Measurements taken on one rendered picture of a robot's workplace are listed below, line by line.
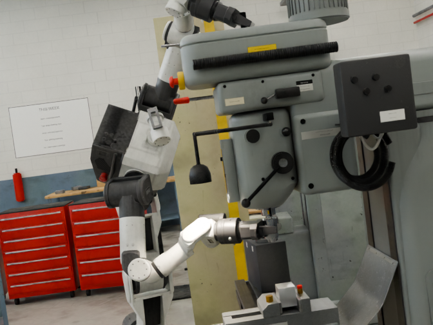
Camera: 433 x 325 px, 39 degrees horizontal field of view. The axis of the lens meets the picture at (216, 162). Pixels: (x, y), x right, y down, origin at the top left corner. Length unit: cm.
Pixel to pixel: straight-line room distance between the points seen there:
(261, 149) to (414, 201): 50
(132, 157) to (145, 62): 891
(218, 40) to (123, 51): 927
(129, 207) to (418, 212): 96
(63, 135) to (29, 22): 204
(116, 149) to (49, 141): 904
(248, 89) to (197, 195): 191
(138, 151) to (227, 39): 58
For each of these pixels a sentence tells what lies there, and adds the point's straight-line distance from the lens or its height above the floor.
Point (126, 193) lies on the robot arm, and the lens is 219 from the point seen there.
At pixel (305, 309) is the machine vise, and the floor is 102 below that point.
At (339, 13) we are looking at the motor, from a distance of 206.
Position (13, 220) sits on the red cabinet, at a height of 91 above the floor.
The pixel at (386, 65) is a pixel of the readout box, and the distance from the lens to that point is 178.
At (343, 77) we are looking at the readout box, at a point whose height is 168.
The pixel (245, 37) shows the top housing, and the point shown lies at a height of 186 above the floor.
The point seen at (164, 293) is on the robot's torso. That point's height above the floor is 93.
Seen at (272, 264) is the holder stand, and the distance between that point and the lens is 243.
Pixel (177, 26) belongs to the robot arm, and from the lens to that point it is 230.
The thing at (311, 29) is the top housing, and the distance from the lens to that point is 200.
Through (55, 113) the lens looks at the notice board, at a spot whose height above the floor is 224.
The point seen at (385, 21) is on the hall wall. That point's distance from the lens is 1182.
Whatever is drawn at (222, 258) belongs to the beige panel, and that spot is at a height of 79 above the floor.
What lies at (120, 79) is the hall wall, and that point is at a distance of 1115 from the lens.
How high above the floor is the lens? 159
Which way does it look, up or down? 3 degrees down
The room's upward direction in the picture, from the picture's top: 8 degrees counter-clockwise
